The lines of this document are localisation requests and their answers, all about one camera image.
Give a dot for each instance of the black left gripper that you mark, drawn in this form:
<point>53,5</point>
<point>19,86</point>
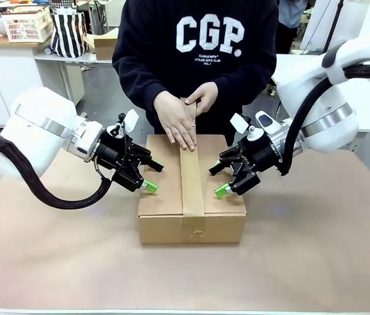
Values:
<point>122,160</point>

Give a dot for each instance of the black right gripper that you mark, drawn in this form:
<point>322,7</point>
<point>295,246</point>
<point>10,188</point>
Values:
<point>254,160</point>

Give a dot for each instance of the brown cardboard shipping box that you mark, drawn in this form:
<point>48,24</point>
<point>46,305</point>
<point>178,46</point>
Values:
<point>165,197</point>

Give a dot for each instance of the brown packing tape strip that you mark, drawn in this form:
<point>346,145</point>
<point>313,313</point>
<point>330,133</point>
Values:
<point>191,183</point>

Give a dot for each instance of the person's left forearm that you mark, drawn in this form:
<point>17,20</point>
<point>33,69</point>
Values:
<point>247,75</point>

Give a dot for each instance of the person's right forearm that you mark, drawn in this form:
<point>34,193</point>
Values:
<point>135,78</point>

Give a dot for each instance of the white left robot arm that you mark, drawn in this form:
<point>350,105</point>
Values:
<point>37,131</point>

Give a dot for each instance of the small brown cardboard box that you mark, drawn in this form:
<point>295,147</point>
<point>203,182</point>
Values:
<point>104,49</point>

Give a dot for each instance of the person's right hand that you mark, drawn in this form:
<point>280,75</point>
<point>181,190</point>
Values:
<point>176,121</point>

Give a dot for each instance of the person's left hand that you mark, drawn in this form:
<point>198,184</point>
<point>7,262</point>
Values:
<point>206,96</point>

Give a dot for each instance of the person in black sweatshirt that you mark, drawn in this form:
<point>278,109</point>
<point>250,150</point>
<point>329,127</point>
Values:
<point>198,49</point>

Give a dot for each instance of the white folding table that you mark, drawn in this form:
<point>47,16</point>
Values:
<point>73,57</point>

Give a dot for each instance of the open white paper carton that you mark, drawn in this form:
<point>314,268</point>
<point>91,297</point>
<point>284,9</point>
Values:
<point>113,33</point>

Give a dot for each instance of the black white striped bag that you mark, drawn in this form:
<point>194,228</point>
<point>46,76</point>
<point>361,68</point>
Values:
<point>68,36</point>

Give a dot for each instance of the bystander in blue shirt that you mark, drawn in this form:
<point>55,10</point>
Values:
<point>291,16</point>

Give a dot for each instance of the black stand pole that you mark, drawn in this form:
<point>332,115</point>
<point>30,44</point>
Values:
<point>332,26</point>

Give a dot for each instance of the white plastic crate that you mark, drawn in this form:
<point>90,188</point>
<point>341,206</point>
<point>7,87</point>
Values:
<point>27,26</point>

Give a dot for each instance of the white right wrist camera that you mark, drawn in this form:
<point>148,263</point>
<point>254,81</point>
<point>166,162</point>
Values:
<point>242,123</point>

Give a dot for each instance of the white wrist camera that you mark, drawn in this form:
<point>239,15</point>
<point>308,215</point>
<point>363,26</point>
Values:
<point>129,119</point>
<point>242,123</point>

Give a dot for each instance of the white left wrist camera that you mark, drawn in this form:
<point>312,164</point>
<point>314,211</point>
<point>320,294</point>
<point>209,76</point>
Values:
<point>129,119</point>

